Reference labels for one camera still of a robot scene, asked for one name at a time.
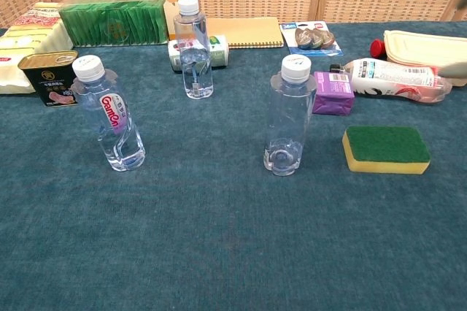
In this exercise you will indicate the right robot hand grey fingertips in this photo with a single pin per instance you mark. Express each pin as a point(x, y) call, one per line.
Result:
point(454, 68)

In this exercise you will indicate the clear water bottle white cap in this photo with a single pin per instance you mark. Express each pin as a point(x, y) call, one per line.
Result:
point(193, 66)
point(288, 125)

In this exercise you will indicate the clear bottle with pink label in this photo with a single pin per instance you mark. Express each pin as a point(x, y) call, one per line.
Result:
point(109, 121)

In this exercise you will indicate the beige lidded food container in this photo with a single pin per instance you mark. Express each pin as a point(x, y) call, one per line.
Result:
point(419, 46)

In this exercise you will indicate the plastic bottle red white label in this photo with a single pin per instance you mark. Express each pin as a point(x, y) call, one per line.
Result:
point(390, 77)

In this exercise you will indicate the small red object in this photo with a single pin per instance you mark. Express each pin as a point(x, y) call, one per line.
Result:
point(377, 48)

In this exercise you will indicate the green and yellow sponge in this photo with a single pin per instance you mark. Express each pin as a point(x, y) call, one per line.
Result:
point(386, 146)

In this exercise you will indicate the small purple box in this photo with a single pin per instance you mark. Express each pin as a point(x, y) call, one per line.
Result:
point(333, 95)

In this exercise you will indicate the blue correction tape pack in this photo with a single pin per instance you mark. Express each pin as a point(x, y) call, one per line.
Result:
point(310, 39)

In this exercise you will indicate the orange spiral notebook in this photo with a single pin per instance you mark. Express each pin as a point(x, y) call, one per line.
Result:
point(244, 31)

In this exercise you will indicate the white green tissue pack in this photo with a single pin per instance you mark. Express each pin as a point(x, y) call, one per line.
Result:
point(219, 52)

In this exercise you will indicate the blue table cloth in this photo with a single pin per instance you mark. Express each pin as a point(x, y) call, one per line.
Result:
point(219, 234)

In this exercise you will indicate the green packet stack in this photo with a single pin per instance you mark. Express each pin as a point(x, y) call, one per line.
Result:
point(113, 22)

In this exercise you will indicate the yellow sponge multipack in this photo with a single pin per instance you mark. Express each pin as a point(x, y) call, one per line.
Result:
point(22, 37)

